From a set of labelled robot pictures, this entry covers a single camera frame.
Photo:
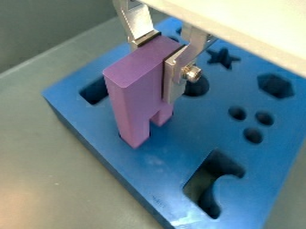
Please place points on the purple double-square peg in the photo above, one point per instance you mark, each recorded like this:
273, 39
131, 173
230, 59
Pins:
134, 80

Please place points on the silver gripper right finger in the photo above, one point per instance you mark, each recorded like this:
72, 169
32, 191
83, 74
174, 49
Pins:
179, 65

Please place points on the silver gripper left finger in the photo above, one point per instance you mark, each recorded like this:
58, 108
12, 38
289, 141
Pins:
137, 21

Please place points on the blue foam shape-sorter block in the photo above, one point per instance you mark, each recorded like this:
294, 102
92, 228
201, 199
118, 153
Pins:
211, 168

